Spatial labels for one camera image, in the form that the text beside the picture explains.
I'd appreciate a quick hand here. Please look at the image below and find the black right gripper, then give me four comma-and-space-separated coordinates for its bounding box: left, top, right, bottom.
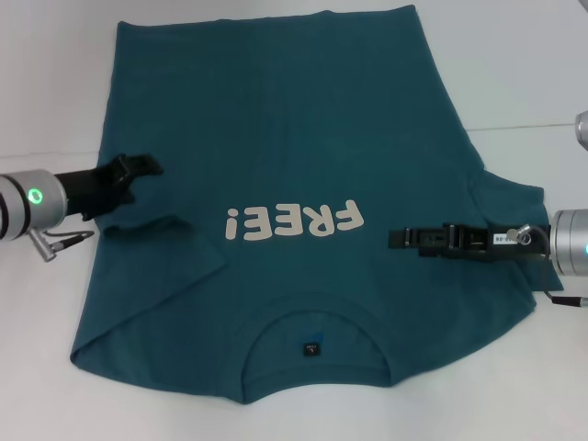
388, 221, 555, 263

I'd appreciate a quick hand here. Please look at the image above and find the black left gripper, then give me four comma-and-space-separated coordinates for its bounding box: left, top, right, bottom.
52, 153, 164, 221

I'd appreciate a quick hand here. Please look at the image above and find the teal t-shirt with FREE print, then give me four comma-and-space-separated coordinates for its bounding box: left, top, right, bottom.
71, 4, 565, 405

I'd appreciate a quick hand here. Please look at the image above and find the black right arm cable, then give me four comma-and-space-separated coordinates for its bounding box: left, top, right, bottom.
507, 222, 588, 305

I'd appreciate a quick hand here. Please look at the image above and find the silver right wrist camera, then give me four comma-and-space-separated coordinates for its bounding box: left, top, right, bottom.
574, 109, 588, 153

